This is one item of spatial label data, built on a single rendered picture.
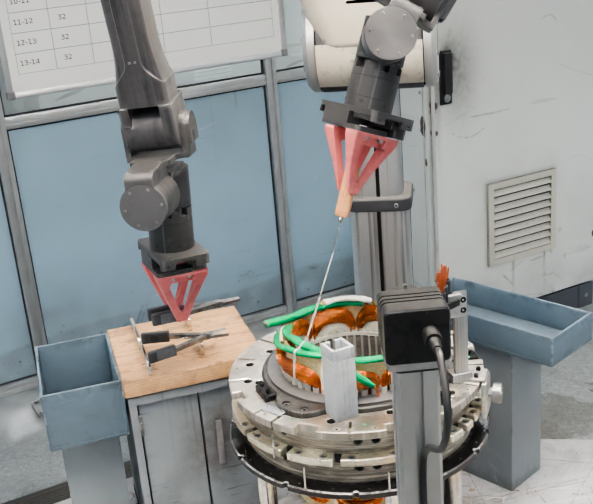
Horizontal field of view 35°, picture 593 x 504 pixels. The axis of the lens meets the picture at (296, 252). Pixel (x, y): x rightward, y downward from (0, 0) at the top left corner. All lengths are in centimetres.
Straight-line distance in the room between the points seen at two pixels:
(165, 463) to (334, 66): 66
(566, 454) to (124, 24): 97
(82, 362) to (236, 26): 216
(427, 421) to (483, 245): 297
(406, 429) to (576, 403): 271
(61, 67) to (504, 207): 166
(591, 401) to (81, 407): 233
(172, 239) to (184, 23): 224
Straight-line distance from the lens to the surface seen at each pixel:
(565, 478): 157
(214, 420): 136
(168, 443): 137
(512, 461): 150
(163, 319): 124
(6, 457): 337
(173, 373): 131
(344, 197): 112
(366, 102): 110
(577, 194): 387
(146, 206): 111
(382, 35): 103
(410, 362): 63
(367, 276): 164
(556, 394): 341
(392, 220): 160
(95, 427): 134
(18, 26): 322
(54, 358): 147
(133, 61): 113
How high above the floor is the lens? 165
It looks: 20 degrees down
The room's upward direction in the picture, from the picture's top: 5 degrees counter-clockwise
